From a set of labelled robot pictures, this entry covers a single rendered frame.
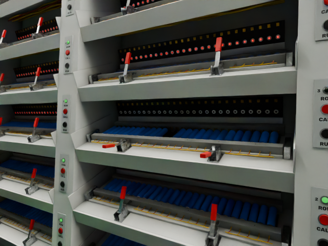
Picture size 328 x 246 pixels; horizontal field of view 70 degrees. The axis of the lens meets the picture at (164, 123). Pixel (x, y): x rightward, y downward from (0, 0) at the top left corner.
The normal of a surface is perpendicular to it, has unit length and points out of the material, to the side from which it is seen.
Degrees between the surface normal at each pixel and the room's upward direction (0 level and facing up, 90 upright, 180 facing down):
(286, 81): 113
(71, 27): 90
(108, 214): 23
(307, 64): 90
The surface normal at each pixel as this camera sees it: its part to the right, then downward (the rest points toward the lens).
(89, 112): 0.87, 0.02
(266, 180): -0.47, 0.36
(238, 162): -0.16, -0.93
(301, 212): -0.50, -0.04
